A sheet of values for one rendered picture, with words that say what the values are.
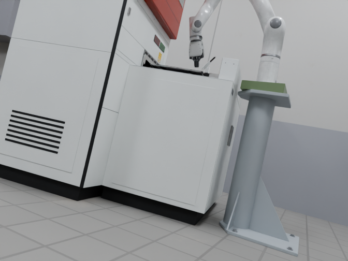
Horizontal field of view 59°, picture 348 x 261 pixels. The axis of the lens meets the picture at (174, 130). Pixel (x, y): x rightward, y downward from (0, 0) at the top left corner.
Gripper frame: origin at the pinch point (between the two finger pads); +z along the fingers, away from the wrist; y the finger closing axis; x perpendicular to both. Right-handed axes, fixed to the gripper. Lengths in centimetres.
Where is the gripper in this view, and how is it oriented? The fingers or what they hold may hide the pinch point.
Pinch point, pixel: (196, 64)
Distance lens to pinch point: 214.9
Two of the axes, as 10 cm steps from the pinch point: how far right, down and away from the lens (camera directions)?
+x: -5.4, 1.2, -8.3
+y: -8.4, -0.3, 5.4
